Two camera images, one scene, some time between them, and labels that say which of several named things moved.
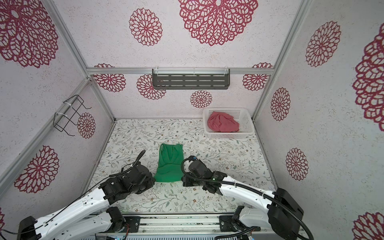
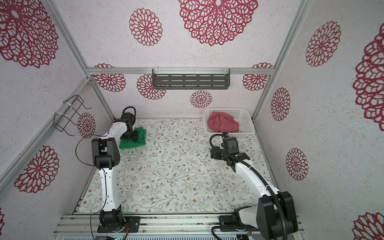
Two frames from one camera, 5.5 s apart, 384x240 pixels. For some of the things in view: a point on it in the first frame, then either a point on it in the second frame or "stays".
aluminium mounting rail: (184, 224) stays
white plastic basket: (241, 115) stays
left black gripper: (151, 180) -> (134, 136)
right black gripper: (186, 182) -> (215, 151)
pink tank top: (222, 122) stays
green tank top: (170, 163) -> (141, 141)
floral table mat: (246, 159) stays
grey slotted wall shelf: (191, 78) stays
